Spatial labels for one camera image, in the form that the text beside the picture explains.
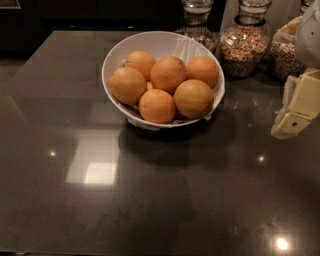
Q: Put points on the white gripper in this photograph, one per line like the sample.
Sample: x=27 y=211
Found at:
x=309 y=36

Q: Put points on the orange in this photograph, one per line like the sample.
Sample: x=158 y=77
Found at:
x=194 y=99
x=203 y=68
x=143 y=61
x=168 y=73
x=127 y=85
x=157 y=106

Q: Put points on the white bowl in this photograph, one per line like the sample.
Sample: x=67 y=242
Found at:
x=156 y=41

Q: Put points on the glass jar with brown grains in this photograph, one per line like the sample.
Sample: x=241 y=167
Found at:
x=282 y=61

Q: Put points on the glass jar with mixed cereal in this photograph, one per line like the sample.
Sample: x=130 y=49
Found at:
x=244 y=44

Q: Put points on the glass jar with grains left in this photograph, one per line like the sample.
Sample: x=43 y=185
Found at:
x=194 y=23

